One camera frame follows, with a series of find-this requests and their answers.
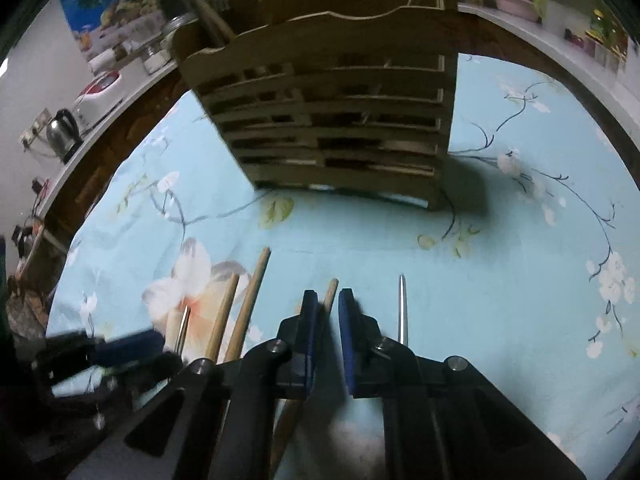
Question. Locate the white and red rice cooker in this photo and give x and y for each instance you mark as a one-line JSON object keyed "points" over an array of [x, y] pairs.
{"points": [[97, 100]]}

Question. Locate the wooden chopstick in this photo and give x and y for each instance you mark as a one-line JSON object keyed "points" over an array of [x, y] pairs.
{"points": [[200, 2], [224, 315], [247, 305], [330, 295]]}

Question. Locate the metal chopstick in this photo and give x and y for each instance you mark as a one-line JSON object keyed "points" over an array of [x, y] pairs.
{"points": [[403, 310], [181, 327]]}

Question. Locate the wall power outlet strip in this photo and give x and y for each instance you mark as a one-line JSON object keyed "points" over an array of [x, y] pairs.
{"points": [[35, 127]]}

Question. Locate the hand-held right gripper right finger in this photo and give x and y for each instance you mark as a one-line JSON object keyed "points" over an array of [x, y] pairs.
{"points": [[348, 345]]}

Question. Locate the blue floral tablecloth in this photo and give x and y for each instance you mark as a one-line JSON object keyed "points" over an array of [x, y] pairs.
{"points": [[500, 260]]}

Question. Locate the pale pink pot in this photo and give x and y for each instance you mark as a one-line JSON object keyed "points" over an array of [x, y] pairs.
{"points": [[515, 5]]}

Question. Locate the paper towel roll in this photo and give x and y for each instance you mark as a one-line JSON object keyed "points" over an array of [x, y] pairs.
{"points": [[100, 62]]}

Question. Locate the small glass jar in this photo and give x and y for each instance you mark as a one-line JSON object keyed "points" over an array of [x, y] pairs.
{"points": [[155, 60]]}

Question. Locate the green yellow oil bottle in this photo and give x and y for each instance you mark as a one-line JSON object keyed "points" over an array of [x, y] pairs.
{"points": [[605, 30]]}

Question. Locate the wooden slatted utensil holder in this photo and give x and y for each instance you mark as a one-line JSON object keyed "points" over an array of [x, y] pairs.
{"points": [[340, 110]]}

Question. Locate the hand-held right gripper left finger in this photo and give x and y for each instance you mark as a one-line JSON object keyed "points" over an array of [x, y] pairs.
{"points": [[307, 345]]}

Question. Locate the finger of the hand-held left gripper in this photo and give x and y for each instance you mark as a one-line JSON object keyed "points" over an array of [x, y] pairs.
{"points": [[130, 347], [150, 370]]}

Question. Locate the steel electric kettle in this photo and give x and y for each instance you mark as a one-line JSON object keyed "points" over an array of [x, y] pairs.
{"points": [[62, 135]]}

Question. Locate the row of small seasoning jars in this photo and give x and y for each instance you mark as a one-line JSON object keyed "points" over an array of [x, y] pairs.
{"points": [[580, 40]]}

